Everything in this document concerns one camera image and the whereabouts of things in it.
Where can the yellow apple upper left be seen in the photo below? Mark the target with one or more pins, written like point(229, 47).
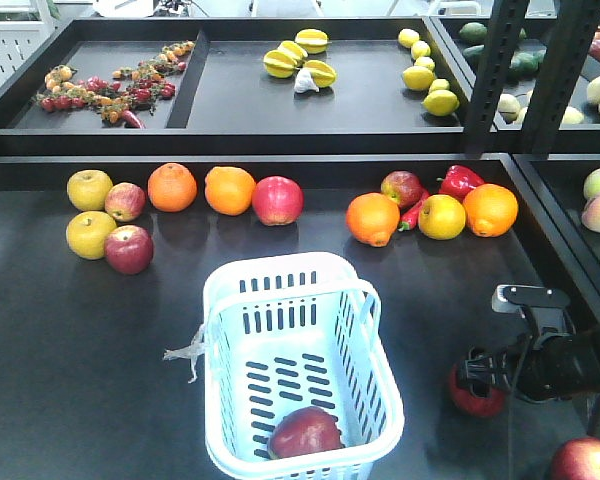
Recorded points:
point(88, 189)

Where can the small red chili pepper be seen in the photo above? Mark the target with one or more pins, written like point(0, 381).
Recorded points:
point(409, 219)

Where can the small red apple left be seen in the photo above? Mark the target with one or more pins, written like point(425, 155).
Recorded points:
point(125, 202)

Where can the dark red apple in pile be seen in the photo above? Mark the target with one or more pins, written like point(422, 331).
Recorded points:
point(402, 187)

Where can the red apple bottom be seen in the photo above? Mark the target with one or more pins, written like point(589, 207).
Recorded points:
point(577, 459)

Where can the yellow apple in pile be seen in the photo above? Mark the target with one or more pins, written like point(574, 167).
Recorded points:
point(441, 217)

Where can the red bell pepper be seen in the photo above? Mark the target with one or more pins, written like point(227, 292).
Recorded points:
point(459, 181)

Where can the light blue plastic basket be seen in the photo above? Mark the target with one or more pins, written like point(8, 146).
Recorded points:
point(285, 332)

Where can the cherry tomato vine pile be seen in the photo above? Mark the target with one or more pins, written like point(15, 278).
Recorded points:
point(117, 99)

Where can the black wooden fruit stand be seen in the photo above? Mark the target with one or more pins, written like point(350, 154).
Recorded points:
point(84, 390)

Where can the dark red apple corner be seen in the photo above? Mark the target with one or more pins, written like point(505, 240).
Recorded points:
point(305, 431)

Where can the orange next to apple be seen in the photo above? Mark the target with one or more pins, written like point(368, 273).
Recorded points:
point(228, 190)

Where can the red apple lower left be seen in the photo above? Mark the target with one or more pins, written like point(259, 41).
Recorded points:
point(129, 249)

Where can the red apple beside oranges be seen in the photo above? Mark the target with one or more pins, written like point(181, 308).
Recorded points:
point(277, 201)

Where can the orange of pile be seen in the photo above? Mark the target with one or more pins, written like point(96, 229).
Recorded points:
point(372, 218)
point(491, 210)

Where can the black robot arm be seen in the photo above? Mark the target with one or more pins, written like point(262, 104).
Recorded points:
point(548, 361)

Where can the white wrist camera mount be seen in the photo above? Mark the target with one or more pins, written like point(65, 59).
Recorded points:
point(509, 298)

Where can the white garlic bulb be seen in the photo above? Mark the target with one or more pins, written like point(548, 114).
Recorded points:
point(304, 82)

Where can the orange far left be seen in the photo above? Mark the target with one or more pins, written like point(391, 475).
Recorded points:
point(171, 187)

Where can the dark red apple front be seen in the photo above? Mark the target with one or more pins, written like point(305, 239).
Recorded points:
point(479, 406)

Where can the dark red apple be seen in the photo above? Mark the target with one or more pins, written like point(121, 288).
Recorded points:
point(479, 406)
point(402, 187)

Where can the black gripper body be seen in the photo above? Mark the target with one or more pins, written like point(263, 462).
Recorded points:
point(515, 369)

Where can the orange left of pile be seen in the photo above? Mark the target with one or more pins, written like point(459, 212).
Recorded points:
point(372, 218)

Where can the yellow apple lower left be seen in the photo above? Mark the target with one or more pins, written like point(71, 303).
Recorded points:
point(86, 234)

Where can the orange right of pile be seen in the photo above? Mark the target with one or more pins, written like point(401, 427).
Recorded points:
point(491, 210)

